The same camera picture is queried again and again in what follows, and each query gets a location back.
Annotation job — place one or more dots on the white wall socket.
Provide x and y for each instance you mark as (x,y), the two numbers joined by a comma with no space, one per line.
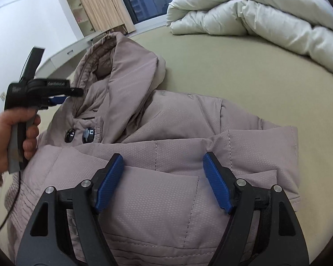
(2,96)

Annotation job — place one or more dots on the white desk with drawers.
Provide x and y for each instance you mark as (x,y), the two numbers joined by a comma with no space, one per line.
(69,51)

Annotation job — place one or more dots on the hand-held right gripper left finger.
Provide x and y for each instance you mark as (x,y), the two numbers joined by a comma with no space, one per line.
(111,183)

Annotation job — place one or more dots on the white open shelf cabinet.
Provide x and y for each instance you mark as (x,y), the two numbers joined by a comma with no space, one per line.
(77,11)

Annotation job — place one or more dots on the person's left hand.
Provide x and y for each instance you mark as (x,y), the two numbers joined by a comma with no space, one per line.
(5,141)

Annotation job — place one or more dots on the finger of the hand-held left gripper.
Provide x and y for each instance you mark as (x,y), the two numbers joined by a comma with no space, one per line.
(62,95)

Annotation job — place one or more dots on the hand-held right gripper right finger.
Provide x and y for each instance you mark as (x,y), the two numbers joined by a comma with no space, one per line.
(216,183)

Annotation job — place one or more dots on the white duvet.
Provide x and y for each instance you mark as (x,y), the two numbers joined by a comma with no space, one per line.
(263,16)

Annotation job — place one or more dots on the mauve hooded puffer jacket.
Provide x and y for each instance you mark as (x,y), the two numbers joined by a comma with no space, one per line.
(144,144)

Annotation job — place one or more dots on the olive green bed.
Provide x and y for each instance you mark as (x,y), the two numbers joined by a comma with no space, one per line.
(227,69)

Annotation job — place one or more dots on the beige curtain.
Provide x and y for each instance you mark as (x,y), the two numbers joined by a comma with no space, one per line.
(105,4)

